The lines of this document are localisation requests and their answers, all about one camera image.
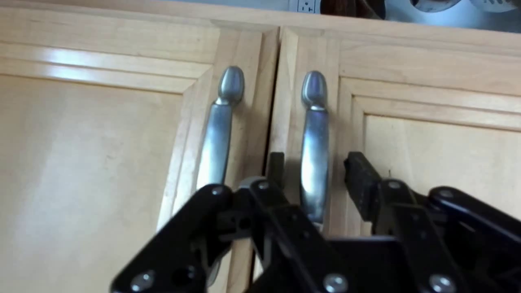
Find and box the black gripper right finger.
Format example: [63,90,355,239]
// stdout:
[343,151,521,293]

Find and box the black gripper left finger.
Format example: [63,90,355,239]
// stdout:
[109,152,355,293]

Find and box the right wooden cabinet door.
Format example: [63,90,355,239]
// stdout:
[269,27,521,235]

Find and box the wooden cabinet door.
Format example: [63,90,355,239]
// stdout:
[0,0,278,293]
[269,27,521,235]

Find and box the left wooden cabinet door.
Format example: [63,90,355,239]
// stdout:
[0,0,278,293]

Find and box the right metal door handle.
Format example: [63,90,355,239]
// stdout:
[299,69,329,226]

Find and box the metal door handle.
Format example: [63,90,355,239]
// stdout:
[195,64,244,186]
[299,69,329,226]

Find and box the left metal door handle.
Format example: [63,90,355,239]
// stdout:
[195,64,244,186]

